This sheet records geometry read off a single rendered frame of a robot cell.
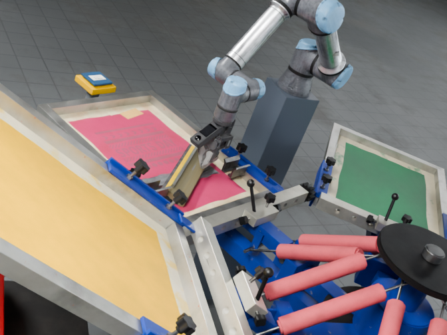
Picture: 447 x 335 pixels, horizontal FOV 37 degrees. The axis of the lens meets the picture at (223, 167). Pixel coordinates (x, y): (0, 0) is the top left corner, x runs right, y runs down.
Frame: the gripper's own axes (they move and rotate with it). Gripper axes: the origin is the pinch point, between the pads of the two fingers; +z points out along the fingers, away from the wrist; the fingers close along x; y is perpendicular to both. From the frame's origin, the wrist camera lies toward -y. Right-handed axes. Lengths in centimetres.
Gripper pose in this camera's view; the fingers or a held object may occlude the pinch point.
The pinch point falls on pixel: (201, 165)
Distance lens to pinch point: 241.2
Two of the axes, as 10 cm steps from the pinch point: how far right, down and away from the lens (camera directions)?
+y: 6.6, -1.8, 7.3
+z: -3.2, 8.1, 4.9
